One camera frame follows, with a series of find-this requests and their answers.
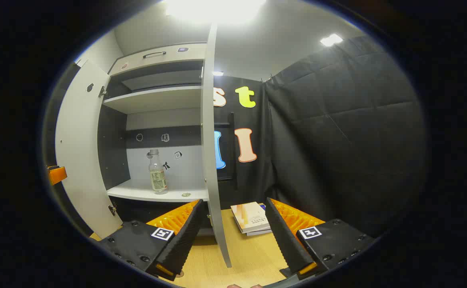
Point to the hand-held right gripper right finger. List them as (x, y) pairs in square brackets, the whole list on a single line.
[(285, 240)]

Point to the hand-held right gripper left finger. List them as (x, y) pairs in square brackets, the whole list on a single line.
[(185, 244)]

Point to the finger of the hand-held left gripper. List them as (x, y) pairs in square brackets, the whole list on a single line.
[(58, 175)]

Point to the round brown coaster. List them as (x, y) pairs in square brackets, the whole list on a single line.
[(180, 274)]

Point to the grey cabinet door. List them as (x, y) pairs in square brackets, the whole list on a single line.
[(211, 140), (81, 140)]

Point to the clear plastic bottle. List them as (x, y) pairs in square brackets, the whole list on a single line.
[(158, 180)]

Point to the grey cabinet with dark sides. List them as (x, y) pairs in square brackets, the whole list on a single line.
[(157, 100)]

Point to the grey cabinet drawer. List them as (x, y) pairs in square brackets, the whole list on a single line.
[(169, 58)]

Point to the beige paperback book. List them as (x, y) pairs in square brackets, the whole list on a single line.
[(251, 216)]

